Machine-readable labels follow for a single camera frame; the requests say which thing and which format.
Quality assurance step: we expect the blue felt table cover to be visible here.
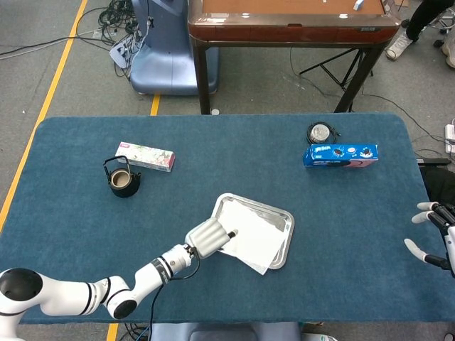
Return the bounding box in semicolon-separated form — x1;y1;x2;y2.
0;112;440;325

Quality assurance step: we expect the round tin with black cable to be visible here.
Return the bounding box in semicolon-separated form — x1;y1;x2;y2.
306;122;343;145

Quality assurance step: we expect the black tripod stand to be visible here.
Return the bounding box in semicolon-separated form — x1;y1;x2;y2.
298;48;375;92

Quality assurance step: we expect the blue Oreo cookie box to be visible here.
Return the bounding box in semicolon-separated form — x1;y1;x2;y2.
302;143;379;168

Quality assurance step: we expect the white paper sheet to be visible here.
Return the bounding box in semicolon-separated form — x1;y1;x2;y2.
216;202;288;276

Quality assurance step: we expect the floral cling film box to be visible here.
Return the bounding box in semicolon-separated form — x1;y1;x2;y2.
114;141;176;173

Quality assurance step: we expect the tangled floor cable bundle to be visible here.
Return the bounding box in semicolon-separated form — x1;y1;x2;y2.
95;0;150;79

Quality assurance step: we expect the wheeled office chair base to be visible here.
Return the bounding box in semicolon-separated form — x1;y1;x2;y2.
428;16;455;49

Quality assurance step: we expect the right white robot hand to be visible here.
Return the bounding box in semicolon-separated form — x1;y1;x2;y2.
404;201;455;278

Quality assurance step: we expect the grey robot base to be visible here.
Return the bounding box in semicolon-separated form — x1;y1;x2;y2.
147;321;303;341

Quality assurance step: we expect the black flat bar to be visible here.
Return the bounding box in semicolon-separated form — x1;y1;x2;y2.
416;158;451;167

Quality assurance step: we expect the rectangular metal tray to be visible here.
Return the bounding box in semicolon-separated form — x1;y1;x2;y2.
211;193;296;270

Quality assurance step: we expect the long black floor cable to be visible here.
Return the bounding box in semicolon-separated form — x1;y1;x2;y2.
362;90;447;143

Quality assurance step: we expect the white power strip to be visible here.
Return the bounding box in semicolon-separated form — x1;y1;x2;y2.
444;122;455;154

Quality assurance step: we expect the black teapot with handle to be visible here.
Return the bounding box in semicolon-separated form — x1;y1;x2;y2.
102;155;142;199

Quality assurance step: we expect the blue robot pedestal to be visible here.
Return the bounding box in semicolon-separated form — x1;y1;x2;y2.
129;0;220;96

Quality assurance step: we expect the person in black trousers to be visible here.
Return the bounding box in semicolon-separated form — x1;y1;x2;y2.
385;0;455;68

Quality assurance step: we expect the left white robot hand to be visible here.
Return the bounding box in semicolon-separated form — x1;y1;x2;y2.
184;217;239;259

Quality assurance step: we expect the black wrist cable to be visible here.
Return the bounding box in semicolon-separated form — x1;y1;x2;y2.
146;247;202;341

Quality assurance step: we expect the brown mahjong table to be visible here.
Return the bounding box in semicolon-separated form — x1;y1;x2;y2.
187;0;402;115

